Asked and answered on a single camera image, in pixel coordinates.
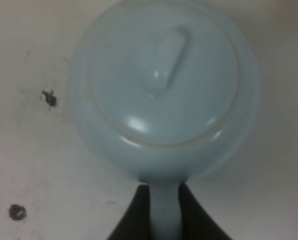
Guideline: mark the pale blue porcelain teapot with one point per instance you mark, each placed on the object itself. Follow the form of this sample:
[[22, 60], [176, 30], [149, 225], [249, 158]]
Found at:
[[163, 89]]

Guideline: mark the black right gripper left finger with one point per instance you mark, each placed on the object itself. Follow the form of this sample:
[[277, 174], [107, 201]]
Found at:
[[135, 223]]

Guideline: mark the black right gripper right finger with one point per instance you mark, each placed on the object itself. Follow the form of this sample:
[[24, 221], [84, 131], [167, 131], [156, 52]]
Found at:
[[197, 224]]

